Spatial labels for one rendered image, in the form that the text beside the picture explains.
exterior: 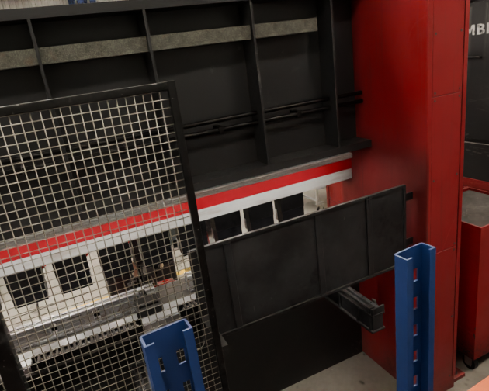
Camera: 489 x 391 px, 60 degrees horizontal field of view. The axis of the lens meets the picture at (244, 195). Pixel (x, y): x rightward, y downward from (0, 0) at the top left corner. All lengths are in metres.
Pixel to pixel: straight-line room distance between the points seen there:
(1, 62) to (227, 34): 0.89
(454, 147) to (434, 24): 0.59
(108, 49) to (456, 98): 1.56
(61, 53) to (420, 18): 1.49
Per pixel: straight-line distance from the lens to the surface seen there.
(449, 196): 2.34
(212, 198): 2.18
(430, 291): 0.70
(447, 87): 2.19
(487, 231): 2.66
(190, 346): 0.54
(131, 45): 1.85
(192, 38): 1.92
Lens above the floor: 2.05
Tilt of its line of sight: 19 degrees down
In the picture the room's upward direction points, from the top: 8 degrees counter-clockwise
